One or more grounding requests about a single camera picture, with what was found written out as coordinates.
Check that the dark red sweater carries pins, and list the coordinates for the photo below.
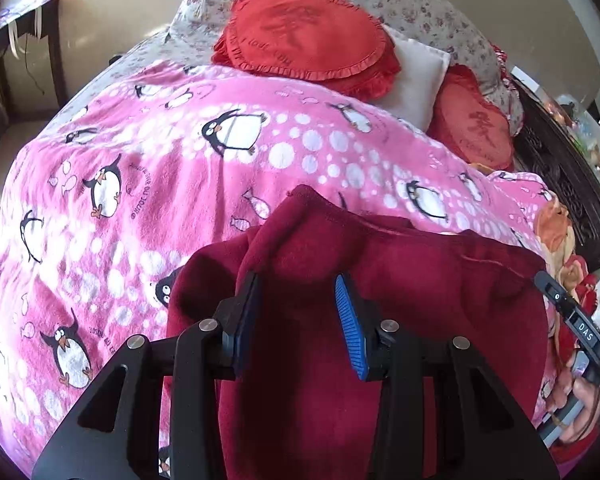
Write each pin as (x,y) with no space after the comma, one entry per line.
(430,285)

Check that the small red heart cushion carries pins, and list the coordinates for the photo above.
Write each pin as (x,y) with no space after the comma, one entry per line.
(475,125)

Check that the dark wooden desk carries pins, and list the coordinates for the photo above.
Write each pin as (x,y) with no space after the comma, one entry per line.
(45,25)

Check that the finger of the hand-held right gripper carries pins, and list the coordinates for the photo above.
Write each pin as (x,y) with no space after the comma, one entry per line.
(550,290)

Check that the dark carved wooden headboard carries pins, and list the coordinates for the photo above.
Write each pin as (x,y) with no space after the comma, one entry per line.
(555,160)

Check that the orange floral blanket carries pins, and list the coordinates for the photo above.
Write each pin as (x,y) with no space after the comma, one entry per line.
(555,225)

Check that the printed paper bag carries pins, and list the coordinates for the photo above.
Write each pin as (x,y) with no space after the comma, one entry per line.
(10,15)

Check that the red ruffled cloth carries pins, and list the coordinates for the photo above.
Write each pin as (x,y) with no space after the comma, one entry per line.
(501,60)

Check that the person's right hand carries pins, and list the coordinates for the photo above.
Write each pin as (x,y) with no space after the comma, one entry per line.
(587,405)

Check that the large red heart cushion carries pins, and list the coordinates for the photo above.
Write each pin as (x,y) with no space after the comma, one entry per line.
(305,25)

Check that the white pillow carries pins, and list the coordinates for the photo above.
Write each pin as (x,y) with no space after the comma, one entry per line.
(420,75)

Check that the large floral pillow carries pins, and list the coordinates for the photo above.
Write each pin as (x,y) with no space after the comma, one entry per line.
(420,10)

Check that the white card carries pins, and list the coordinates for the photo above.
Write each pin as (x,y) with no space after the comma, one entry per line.
(522,76)

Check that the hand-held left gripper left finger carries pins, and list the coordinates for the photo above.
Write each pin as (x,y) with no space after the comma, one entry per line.
(247,320)

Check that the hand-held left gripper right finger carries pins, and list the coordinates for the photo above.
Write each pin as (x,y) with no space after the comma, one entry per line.
(352,325)

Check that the cluster of small trinkets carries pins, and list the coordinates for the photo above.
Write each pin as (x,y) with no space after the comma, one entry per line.
(590,140)

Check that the pink penguin blanket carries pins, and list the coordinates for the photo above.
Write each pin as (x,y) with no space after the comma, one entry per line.
(180,160)

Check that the grey floral bedsheet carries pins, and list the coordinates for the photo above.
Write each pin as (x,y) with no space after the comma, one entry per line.
(150,52)

